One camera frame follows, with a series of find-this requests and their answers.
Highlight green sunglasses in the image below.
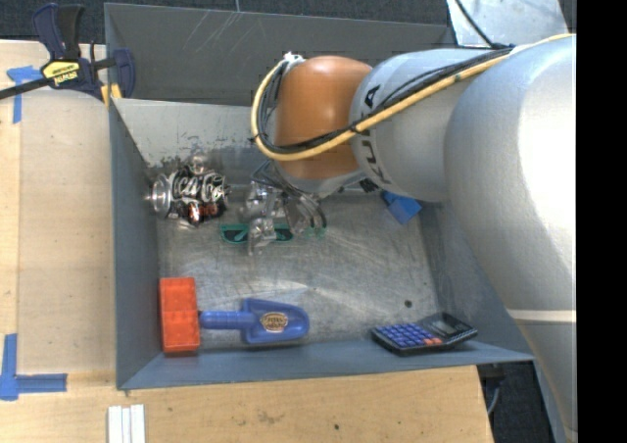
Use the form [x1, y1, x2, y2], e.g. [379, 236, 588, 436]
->
[219, 222, 327, 245]

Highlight blue toy shovel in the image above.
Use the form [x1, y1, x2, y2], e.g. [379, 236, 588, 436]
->
[198, 297, 312, 347]

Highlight orange toy brick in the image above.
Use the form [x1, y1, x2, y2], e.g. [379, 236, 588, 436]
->
[157, 275, 204, 356]

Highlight pale wood board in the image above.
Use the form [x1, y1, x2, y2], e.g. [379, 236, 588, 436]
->
[17, 41, 120, 378]

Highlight crushed silver drink can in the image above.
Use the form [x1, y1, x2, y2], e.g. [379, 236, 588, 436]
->
[143, 155, 233, 229]

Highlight black calculator with blue keys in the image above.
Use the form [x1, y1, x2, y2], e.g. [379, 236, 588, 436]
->
[369, 311, 479, 359]

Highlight blue block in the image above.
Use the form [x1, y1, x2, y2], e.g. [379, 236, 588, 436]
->
[380, 189, 423, 226]

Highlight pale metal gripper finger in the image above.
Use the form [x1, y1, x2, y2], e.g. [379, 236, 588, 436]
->
[238, 187, 269, 222]
[246, 217, 277, 258]

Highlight grey metal bin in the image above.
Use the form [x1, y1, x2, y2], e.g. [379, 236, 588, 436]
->
[102, 2, 536, 391]

